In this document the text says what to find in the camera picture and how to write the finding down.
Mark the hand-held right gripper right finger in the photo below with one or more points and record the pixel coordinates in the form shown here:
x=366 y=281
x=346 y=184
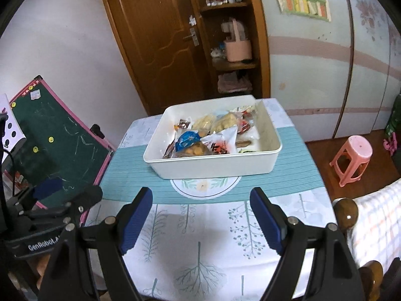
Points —
x=266 y=219

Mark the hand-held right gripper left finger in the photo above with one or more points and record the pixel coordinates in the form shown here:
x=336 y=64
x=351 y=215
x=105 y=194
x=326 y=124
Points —
x=137 y=222

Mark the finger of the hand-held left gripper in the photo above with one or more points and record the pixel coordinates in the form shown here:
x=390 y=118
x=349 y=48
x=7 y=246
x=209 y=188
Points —
x=84 y=197
x=48 y=188

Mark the green white snack packet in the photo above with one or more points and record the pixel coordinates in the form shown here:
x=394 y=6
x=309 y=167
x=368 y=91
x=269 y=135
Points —
x=247 y=151

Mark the white plastic bin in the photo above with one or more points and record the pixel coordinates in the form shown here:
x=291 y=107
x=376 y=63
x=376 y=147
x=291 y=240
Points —
x=219 y=166

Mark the beige cracker packet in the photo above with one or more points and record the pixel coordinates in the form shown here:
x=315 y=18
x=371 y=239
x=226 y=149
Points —
x=242 y=144

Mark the red white snack packet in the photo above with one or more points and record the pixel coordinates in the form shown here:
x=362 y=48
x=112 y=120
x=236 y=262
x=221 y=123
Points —
x=221 y=144

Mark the clear tray pastry packet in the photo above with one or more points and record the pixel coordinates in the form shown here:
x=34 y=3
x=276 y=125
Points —
x=194 y=150

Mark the red orange small packet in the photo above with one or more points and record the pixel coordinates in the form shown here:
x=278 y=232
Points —
x=244 y=127

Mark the blue snack packet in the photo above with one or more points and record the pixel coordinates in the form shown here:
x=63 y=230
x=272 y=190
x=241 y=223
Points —
x=188 y=139

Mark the yellow puff snack packet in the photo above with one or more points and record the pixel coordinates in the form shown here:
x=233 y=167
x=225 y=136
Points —
x=225 y=120
x=203 y=121

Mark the brown floral snack packet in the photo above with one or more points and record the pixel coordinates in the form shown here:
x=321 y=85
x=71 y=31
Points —
x=183 y=124

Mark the clear white snack packet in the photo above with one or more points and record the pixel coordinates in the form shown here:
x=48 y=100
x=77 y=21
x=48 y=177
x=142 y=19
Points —
x=247 y=113

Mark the tree print tablecloth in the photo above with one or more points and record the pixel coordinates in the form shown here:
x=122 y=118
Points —
x=200 y=225

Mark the white dotted board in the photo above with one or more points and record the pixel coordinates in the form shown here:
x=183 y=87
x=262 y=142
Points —
x=14 y=134

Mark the checkered blanket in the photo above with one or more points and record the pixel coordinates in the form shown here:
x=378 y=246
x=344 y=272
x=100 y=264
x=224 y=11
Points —
x=379 y=219

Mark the pink plastic stool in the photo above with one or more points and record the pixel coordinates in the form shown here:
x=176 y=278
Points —
x=354 y=145

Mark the folded pink cloth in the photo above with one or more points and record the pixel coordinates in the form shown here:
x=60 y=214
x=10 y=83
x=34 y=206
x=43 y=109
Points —
x=233 y=83

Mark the pink toy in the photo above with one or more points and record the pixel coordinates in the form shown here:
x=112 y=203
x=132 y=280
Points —
x=390 y=146

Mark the pale floral wardrobe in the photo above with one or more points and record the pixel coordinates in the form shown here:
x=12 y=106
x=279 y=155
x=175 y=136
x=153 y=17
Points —
x=313 y=78

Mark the green floral bag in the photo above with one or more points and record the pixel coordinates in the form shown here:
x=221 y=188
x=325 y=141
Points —
x=394 y=119

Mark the pink basket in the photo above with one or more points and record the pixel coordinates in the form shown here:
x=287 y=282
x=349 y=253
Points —
x=238 y=51

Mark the wooden door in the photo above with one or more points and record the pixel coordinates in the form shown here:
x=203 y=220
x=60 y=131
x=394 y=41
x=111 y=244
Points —
x=150 y=37

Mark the small toy figures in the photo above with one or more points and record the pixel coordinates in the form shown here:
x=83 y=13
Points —
x=218 y=51

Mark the wooden corner shelf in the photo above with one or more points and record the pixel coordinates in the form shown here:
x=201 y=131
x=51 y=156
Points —
x=260 y=37

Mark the white door hook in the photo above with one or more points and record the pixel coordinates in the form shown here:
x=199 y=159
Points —
x=192 y=20

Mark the green chalkboard pink frame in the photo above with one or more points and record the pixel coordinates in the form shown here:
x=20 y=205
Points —
x=62 y=138

